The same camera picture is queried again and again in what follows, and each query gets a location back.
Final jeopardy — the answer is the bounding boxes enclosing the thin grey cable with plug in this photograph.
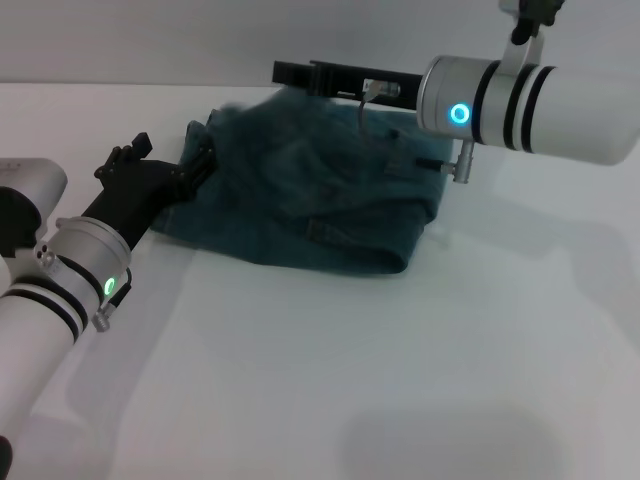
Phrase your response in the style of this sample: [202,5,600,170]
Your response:
[356,78,403,149]

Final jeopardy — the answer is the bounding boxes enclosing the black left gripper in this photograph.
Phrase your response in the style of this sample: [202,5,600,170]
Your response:
[81,131,220,251]

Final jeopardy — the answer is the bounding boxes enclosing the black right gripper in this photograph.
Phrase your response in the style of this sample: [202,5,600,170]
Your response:
[272,59,426,112]

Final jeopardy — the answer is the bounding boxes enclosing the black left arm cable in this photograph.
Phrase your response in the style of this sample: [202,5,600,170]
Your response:
[92,267,134,334]

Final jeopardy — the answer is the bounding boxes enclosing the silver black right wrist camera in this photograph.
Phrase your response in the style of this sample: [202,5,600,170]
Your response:
[498,0,565,69]

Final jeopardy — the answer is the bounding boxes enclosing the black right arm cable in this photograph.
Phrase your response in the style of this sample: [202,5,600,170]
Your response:
[415,141,476,185]

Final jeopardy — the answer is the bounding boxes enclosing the blue denim shorts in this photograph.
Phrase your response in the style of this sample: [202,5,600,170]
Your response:
[149,92,455,278]

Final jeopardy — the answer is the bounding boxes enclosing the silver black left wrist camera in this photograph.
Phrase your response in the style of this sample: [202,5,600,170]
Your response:
[0,158,69,276]

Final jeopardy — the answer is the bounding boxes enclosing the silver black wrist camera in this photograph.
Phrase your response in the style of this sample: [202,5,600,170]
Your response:
[498,0,565,69]
[0,158,69,276]

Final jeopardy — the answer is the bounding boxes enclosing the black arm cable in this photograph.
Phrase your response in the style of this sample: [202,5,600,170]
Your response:
[92,267,134,334]
[415,141,476,185]

